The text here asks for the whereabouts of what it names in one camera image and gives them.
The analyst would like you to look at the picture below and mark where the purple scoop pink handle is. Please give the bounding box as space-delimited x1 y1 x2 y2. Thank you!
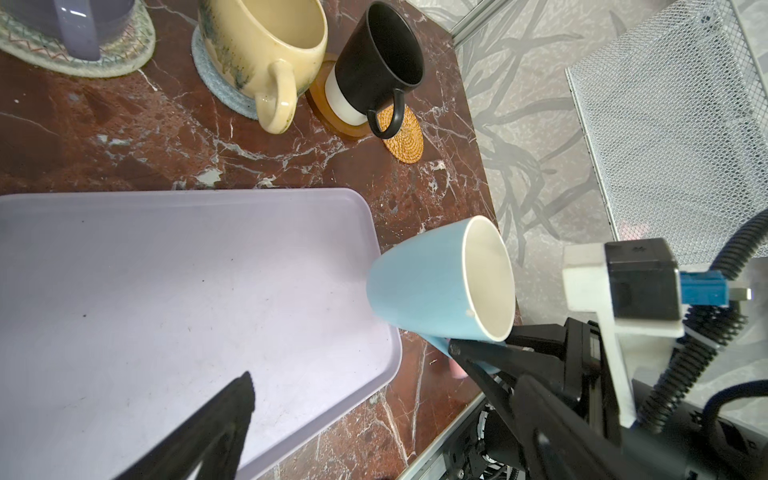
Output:
448 359 468 380

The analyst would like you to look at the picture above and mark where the grey-blue woven coaster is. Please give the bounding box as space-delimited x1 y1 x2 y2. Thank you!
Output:
191 26 258 120

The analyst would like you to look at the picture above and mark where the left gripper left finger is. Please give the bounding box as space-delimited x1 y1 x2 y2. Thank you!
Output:
118 372 255 479

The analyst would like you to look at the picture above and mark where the light blue mug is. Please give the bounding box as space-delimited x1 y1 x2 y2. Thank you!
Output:
366 215 516 355

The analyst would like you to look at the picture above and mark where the lilac mug white inside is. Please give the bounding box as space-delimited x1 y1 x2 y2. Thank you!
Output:
1 0 135 61

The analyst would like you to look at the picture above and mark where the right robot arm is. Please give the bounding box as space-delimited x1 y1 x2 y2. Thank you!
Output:
448 212 767 479

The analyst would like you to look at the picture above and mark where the brown wooden coaster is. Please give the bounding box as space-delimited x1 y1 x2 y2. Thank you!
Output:
305 52 371 140

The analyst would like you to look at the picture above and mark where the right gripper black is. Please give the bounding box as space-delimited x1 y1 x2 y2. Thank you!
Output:
448 317 618 444

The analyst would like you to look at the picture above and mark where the rattan wicker coaster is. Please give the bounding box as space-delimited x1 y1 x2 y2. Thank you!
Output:
383 106 424 164

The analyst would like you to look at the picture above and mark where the lilac plastic tray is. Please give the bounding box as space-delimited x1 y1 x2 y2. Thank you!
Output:
1 188 402 479

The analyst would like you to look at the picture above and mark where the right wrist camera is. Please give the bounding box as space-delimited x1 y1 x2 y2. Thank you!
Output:
562 238 752 428

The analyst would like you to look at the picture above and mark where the beige ceramic mug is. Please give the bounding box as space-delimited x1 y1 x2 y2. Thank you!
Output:
198 0 328 135

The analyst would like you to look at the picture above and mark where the black mug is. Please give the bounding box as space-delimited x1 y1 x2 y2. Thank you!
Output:
324 1 425 140

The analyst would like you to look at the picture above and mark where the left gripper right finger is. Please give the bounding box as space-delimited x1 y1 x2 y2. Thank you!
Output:
512 376 649 479

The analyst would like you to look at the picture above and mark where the white wire mesh basket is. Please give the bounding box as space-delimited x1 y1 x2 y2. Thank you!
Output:
565 1 767 265

